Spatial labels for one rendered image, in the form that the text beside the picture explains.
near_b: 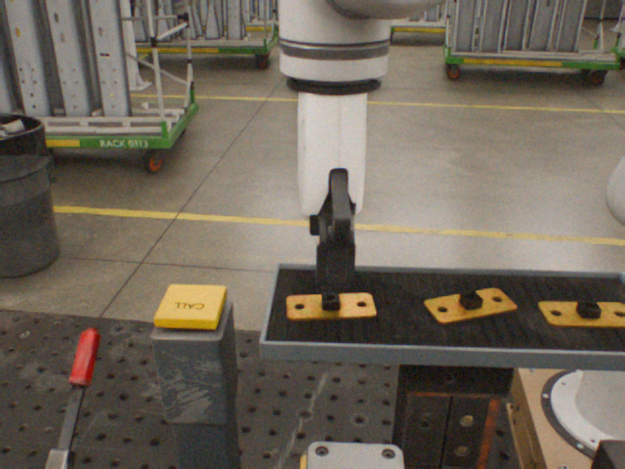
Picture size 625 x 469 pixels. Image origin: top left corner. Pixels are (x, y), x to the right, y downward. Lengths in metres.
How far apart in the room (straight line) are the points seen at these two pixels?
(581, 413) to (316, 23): 0.77
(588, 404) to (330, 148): 0.68
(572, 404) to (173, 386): 0.66
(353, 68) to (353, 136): 0.05
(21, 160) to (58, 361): 1.67
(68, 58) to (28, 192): 1.77
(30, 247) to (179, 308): 2.50
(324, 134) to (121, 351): 0.94
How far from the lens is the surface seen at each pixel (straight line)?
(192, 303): 0.57
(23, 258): 3.06
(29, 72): 4.66
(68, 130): 4.32
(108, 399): 1.18
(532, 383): 1.05
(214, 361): 0.56
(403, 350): 0.50
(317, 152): 0.42
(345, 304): 0.55
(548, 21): 7.52
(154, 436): 1.08
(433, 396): 0.58
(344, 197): 0.41
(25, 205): 2.95
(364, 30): 0.42
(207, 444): 0.66
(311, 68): 0.42
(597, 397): 0.97
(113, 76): 4.40
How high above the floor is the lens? 1.48
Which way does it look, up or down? 27 degrees down
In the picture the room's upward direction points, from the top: straight up
